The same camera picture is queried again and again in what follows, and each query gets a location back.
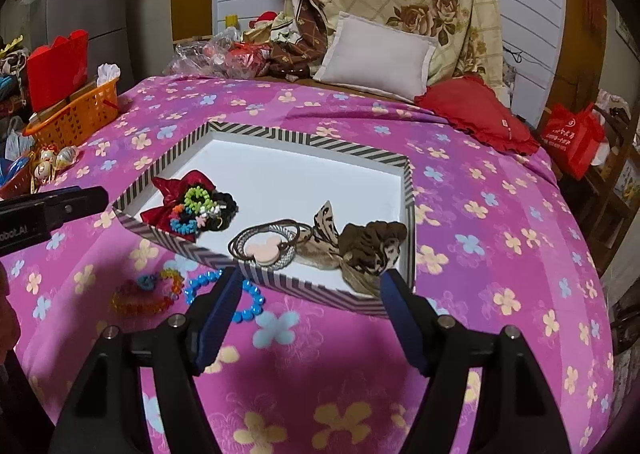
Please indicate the small orange basket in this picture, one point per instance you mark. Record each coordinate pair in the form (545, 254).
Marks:
(15, 186)

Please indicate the wall poster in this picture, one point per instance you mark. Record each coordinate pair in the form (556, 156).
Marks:
(622, 28)

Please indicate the pile of colourful cloth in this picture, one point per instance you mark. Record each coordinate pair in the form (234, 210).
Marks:
(12, 78)

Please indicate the striped cardboard box tray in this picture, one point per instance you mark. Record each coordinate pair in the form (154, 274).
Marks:
(305, 290)

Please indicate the black scrunchie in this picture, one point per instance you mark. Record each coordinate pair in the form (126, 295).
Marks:
(225, 201)

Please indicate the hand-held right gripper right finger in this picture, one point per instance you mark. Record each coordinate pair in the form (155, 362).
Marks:
(405, 324)

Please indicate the yellow bottle cap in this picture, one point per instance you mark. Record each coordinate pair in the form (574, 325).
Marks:
(231, 19)

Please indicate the red gift bag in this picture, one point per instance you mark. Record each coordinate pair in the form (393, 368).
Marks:
(55, 66)

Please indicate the painted egg ornament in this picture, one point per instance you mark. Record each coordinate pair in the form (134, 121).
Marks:
(42, 169)
(67, 156)
(47, 153)

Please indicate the red shopping bag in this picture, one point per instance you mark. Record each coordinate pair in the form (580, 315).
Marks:
(570, 138)

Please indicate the red heart cushion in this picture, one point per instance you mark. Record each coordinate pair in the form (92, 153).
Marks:
(470, 108)

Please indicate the white tissue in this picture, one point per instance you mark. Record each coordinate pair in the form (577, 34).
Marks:
(107, 73)

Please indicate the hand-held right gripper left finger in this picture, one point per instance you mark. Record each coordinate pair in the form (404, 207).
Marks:
(220, 314)

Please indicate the brown leopard bow scrunchie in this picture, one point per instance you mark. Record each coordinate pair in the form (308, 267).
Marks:
(370, 249)

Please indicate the wooden chair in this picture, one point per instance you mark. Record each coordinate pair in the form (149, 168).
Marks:
(617, 168)

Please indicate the white pillow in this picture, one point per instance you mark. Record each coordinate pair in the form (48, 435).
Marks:
(375, 58)

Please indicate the orange plastic basket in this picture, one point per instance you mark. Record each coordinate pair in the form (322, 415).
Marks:
(75, 121)

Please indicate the purple flowered bedsheet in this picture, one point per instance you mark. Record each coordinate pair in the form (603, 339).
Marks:
(500, 259)

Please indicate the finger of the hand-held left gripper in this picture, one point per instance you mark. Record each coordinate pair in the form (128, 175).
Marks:
(82, 204)

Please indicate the clear plastic bags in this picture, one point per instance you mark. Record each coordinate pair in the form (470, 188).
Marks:
(200, 56)

